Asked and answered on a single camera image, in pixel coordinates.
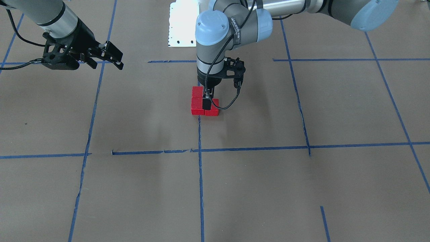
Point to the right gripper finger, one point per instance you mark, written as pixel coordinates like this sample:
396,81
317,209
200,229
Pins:
88,60
110,53

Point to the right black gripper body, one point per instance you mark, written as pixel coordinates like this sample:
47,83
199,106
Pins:
82,37

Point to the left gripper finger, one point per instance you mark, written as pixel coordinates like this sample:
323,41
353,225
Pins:
207,99

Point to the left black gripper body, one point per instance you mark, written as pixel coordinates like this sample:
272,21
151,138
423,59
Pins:
213,80

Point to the red block one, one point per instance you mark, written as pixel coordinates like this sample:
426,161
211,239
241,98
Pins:
213,111
197,106

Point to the red block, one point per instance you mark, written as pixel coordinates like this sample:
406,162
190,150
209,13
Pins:
197,92

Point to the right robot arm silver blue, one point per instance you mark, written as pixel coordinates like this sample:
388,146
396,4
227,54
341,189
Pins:
53,16

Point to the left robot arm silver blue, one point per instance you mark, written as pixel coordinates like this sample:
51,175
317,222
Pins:
230,24

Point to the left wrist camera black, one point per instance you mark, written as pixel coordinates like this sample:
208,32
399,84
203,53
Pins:
234,69

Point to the white camera pillar with base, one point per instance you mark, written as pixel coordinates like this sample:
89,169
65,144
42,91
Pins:
182,23

